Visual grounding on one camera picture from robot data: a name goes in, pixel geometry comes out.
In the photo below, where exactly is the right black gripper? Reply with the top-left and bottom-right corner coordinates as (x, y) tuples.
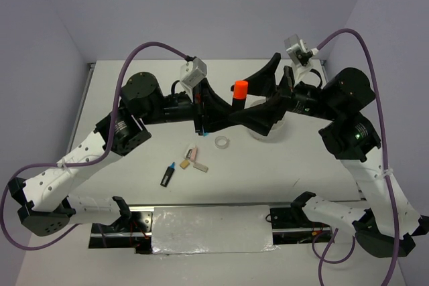
(227, 51), (339, 134)

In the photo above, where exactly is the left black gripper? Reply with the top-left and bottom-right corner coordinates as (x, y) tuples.
(140, 77), (240, 135)

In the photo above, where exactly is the orange black highlighter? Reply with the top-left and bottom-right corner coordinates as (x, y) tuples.
(232, 80), (248, 111)

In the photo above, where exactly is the orange cap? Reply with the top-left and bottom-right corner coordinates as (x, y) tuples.
(233, 80), (249, 100)

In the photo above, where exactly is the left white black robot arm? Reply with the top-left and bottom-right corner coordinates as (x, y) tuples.
(7, 72), (244, 236)

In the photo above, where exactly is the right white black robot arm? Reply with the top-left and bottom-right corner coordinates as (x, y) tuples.
(231, 56), (428, 258)

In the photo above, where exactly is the clear tape roll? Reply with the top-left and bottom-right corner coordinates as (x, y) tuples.
(214, 136), (230, 149)

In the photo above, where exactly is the white round divided container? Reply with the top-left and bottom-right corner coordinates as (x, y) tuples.
(247, 116), (286, 143)

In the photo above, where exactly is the pink eraser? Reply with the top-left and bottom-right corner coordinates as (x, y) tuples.
(189, 146), (198, 162)

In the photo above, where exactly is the white small eraser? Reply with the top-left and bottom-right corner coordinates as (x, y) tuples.
(184, 144), (196, 160)

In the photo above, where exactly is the grey rectangular eraser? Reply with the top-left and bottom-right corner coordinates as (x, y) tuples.
(193, 162), (208, 173)

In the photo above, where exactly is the tan square eraser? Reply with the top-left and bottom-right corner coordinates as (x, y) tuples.
(180, 159), (190, 169)

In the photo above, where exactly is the blue black highlighter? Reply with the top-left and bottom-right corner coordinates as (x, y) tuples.
(160, 162), (175, 188)

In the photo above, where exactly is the silver foil sheet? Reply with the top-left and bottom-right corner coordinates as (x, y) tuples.
(151, 205), (276, 255)

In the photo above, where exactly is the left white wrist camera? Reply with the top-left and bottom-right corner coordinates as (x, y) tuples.
(179, 58), (207, 100)

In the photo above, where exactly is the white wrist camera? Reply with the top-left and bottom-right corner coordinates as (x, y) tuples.
(179, 58), (207, 100)
(284, 34), (318, 84)

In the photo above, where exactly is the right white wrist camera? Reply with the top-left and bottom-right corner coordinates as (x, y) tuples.
(284, 34), (318, 84)

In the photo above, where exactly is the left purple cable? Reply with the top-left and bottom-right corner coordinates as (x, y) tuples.
(0, 42), (194, 250)

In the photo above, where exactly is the purple cable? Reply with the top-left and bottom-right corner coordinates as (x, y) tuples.
(311, 28), (402, 286)
(0, 42), (194, 250)

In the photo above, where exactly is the black mounting rail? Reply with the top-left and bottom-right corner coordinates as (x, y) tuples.
(88, 205), (332, 255)

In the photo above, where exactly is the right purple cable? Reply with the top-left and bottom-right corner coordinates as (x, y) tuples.
(311, 28), (402, 286)

